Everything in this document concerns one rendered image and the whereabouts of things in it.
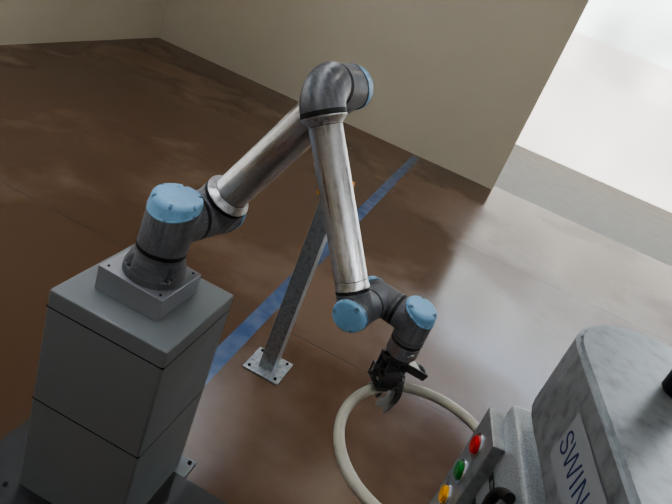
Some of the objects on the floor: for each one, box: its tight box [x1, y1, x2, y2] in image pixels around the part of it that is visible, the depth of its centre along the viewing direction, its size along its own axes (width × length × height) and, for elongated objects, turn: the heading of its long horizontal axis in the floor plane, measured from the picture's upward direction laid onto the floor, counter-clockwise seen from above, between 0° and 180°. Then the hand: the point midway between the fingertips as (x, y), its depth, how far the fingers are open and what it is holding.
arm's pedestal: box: [3, 244, 233, 504], centre depth 205 cm, size 50×50×85 cm
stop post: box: [242, 181, 355, 386], centre depth 285 cm, size 20×20×109 cm
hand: (383, 401), depth 178 cm, fingers closed on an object, 5 cm apart
